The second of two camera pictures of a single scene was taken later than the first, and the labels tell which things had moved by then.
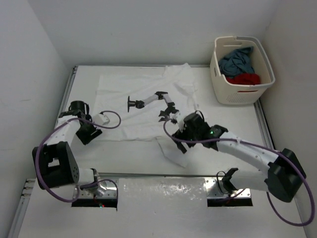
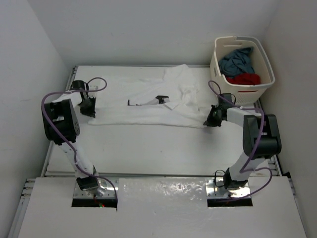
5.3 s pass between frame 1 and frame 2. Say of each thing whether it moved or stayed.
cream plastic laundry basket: stayed
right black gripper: moved
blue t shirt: stayed
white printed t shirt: moved
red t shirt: stayed
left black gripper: moved
